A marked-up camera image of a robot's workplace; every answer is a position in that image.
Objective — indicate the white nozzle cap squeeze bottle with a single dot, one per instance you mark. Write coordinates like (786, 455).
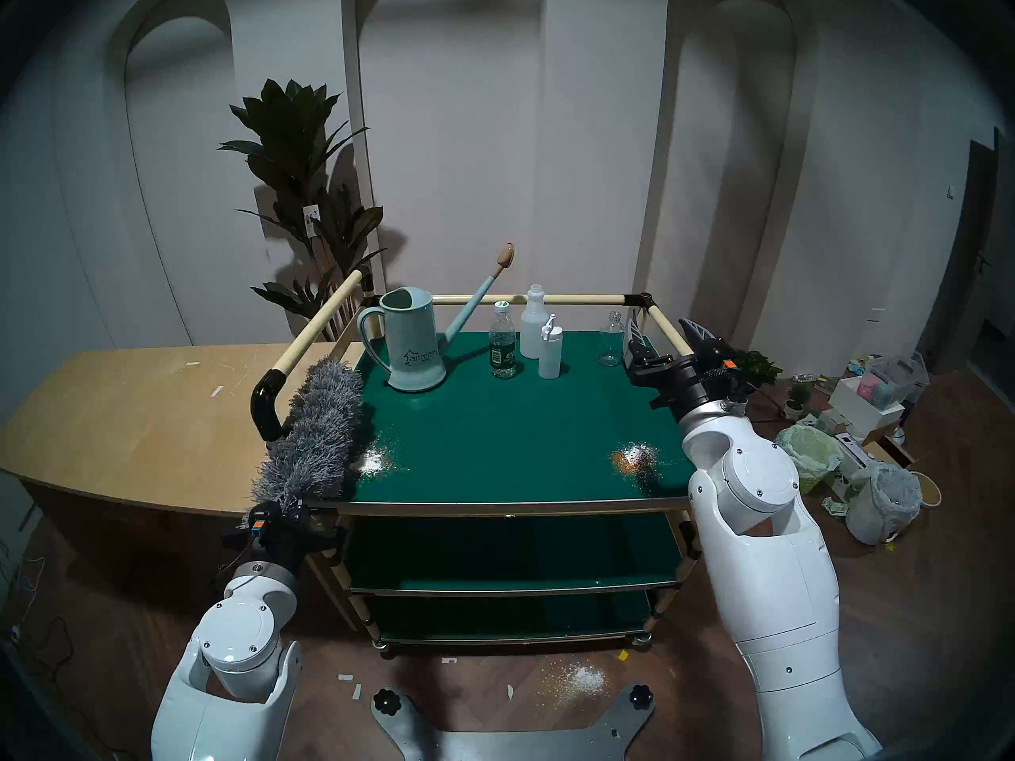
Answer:
(550, 355)

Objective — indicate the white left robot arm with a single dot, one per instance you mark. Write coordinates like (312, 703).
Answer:
(230, 672)

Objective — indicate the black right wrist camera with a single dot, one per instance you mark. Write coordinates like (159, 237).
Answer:
(729, 367)

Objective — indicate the green shelf cart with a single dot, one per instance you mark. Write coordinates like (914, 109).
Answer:
(507, 434)

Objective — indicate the orange and white powder pile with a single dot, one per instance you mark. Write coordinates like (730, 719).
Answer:
(634, 460)

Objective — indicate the tall dark leafy plant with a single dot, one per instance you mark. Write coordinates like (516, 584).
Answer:
(293, 149)

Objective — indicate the clear empty bottle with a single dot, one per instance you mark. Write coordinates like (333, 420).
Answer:
(611, 343)

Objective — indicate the dark door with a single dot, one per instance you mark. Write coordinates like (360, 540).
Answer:
(971, 292)

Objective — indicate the black base knob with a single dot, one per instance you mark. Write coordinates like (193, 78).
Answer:
(386, 701)
(640, 697)

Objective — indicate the green label water bottle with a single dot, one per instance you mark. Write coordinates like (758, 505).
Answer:
(503, 351)

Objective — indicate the small bushy green plant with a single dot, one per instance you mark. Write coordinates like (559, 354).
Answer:
(761, 367)

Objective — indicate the bin with green bag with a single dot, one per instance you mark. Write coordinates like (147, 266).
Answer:
(817, 454)

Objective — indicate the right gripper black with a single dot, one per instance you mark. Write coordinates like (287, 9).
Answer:
(682, 379)

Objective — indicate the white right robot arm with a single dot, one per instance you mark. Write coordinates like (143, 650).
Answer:
(777, 561)

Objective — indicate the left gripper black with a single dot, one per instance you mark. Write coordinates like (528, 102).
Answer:
(297, 537)

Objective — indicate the light blue watering can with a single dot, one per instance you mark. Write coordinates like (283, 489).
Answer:
(412, 347)

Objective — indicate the grey fluffy duster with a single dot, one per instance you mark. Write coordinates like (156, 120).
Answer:
(317, 426)

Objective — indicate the white cardboard box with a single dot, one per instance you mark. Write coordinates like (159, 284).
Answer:
(860, 411)

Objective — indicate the small plant in white pot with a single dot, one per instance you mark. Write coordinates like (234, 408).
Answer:
(795, 403)

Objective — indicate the grey metal robot base plate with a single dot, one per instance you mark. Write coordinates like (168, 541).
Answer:
(507, 743)

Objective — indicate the white opaque plastic bottle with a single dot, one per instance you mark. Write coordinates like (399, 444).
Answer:
(533, 323)

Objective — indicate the flat white box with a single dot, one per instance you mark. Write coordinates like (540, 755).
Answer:
(848, 450)

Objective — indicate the curved wooden side table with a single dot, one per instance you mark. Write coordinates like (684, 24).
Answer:
(143, 426)

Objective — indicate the bin with clear bag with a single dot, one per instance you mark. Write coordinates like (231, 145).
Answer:
(880, 506)

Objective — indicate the tan round basket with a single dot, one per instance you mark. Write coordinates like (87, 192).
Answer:
(929, 490)

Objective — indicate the spilled powder patch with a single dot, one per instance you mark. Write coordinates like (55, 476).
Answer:
(583, 678)

